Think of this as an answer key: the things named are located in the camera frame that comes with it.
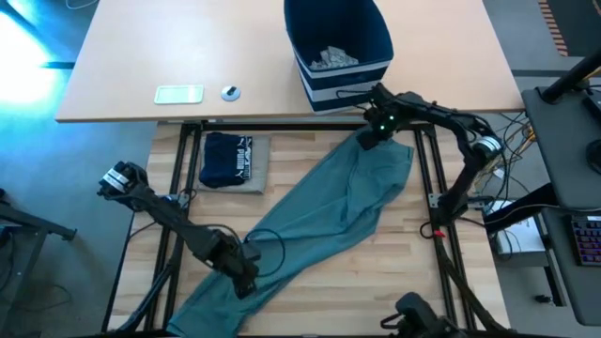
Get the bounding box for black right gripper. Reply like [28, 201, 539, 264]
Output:
[359, 83, 414, 151]

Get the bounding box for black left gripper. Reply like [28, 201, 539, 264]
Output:
[199, 227, 261, 300]

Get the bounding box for teal shirt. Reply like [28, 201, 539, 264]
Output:
[166, 129, 415, 338]

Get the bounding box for khaki shorts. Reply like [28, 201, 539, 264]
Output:
[195, 134, 271, 195]

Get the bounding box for navy white striped fabric bin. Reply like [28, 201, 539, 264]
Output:
[284, 0, 394, 115]

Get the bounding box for navy boxer briefs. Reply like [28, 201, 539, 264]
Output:
[198, 131, 254, 190]

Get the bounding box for white patterned crumpled cloth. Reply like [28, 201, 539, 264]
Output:
[309, 45, 360, 71]

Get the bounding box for black rounded device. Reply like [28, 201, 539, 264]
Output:
[379, 291, 466, 338]

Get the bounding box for black support bar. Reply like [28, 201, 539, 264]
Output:
[483, 181, 558, 234]

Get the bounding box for white box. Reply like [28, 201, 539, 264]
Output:
[483, 199, 548, 269]

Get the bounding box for grey desk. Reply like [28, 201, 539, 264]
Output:
[521, 86, 601, 328]

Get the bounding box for black pole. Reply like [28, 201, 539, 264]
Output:
[539, 49, 601, 104]

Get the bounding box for black metal stand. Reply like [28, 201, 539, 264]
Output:
[0, 187, 78, 338]

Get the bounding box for black flat device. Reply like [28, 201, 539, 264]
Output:
[581, 88, 601, 124]

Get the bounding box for black keyboard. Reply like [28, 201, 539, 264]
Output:
[570, 214, 601, 268]

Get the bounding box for beige wooden desk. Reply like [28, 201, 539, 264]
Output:
[54, 0, 525, 124]

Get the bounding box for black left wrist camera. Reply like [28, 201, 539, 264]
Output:
[241, 241, 263, 263]

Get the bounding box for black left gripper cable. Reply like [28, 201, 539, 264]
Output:
[241, 228, 286, 278]

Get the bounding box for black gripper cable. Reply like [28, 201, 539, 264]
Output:
[241, 228, 286, 278]
[335, 87, 377, 112]

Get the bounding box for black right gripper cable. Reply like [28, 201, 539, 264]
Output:
[335, 87, 377, 112]

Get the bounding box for black aluminium table frame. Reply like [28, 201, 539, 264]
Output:
[100, 120, 511, 338]

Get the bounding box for yellow cable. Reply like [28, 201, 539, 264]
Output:
[487, 126, 536, 184]

